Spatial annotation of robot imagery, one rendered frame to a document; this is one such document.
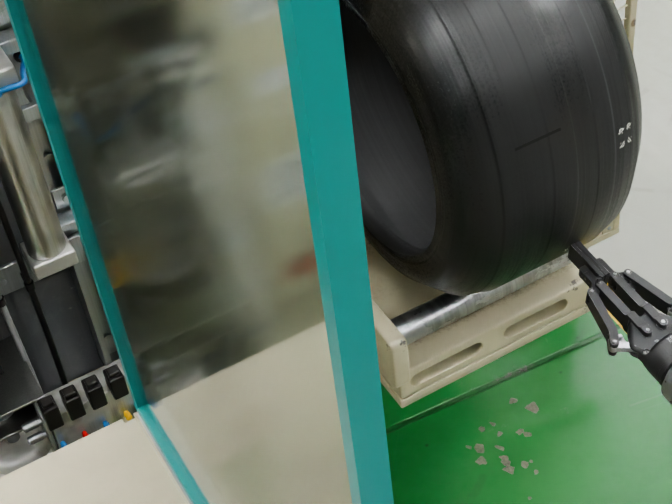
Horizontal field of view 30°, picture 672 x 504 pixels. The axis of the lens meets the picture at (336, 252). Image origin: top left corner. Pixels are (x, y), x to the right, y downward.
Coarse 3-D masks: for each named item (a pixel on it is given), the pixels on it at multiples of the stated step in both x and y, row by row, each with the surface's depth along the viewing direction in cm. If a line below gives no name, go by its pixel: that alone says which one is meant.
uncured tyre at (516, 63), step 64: (384, 0) 157; (448, 0) 154; (512, 0) 155; (576, 0) 157; (384, 64) 207; (448, 64) 153; (512, 64) 154; (576, 64) 157; (384, 128) 208; (448, 128) 155; (512, 128) 154; (576, 128) 159; (640, 128) 168; (384, 192) 205; (448, 192) 161; (512, 192) 158; (576, 192) 164; (384, 256) 193; (448, 256) 170; (512, 256) 167
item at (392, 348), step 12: (372, 300) 185; (384, 324) 182; (384, 336) 180; (396, 336) 180; (384, 348) 181; (396, 348) 179; (384, 360) 184; (396, 360) 181; (408, 360) 182; (384, 372) 186; (396, 372) 182; (408, 372) 184; (396, 384) 184
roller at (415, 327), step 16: (560, 256) 193; (528, 272) 191; (544, 272) 193; (496, 288) 190; (512, 288) 191; (432, 304) 187; (448, 304) 187; (464, 304) 188; (480, 304) 189; (400, 320) 185; (416, 320) 186; (432, 320) 186; (448, 320) 187; (416, 336) 186
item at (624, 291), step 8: (616, 272) 171; (616, 280) 171; (624, 280) 171; (616, 288) 171; (624, 288) 170; (632, 288) 170; (624, 296) 170; (632, 296) 169; (640, 296) 169; (632, 304) 169; (640, 304) 168; (648, 304) 167; (640, 312) 168; (648, 312) 166; (656, 312) 166; (656, 320) 165; (664, 320) 165
